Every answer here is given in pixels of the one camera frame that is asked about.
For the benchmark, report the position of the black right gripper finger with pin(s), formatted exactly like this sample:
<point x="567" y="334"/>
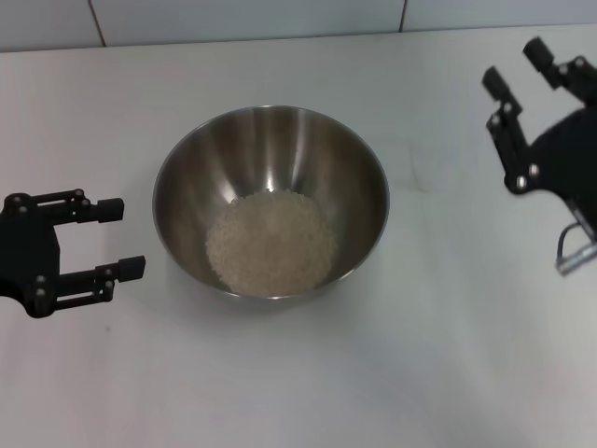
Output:
<point x="494" y="84"/>
<point x="538" y="51"/>

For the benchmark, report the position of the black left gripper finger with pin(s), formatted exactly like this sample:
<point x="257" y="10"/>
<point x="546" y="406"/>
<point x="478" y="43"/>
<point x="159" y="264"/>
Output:
<point x="112" y="210"/>
<point x="130" y="268"/>

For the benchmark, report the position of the stainless steel mixing bowl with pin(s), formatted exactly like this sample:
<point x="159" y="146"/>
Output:
<point x="210" y="177"/>

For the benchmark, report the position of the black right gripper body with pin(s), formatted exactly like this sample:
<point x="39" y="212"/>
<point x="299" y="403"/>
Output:
<point x="564" y="154"/>

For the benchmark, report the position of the white rice grains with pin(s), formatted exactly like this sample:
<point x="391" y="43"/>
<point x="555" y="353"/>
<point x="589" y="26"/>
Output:
<point x="270" y="247"/>

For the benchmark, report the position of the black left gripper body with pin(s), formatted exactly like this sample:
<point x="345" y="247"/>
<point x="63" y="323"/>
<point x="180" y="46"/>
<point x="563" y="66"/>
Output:
<point x="28" y="252"/>

